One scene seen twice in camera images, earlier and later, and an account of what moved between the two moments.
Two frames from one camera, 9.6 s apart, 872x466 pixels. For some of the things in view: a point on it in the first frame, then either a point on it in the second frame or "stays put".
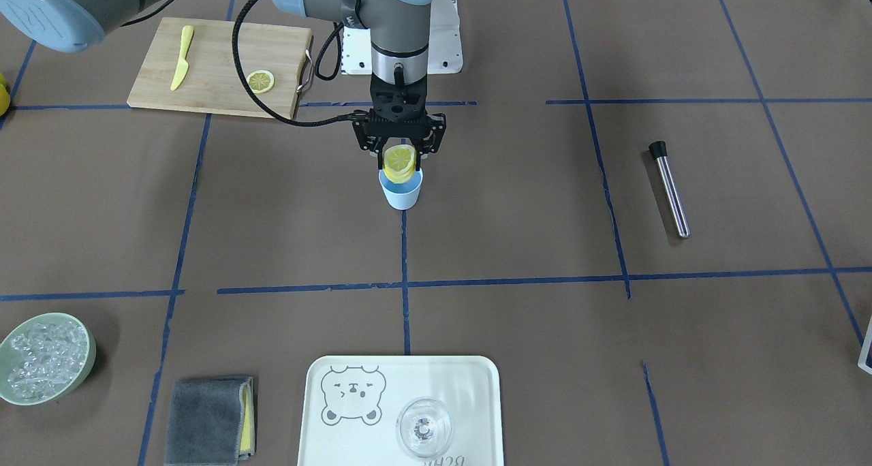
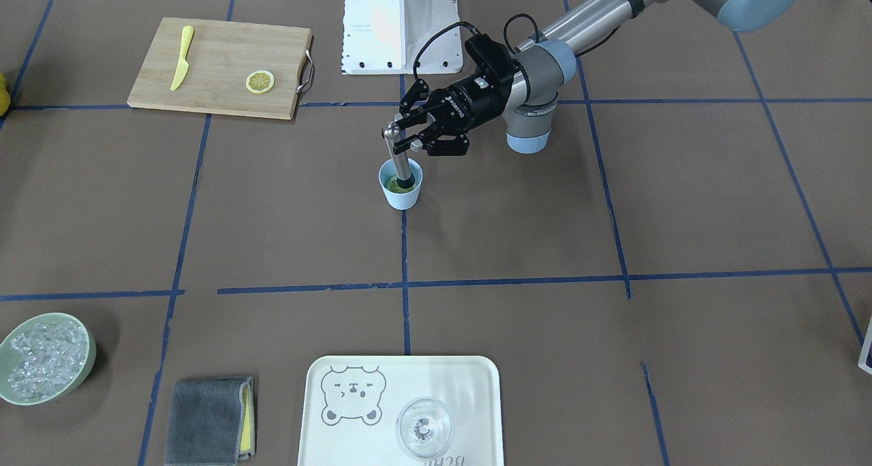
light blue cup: [402, 195] stays put
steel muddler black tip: [658, 151] -> [405, 178]
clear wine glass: [424, 426] stays put
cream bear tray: [351, 406] stays put
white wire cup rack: [862, 362] stays put
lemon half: [399, 162] -> [393, 184]
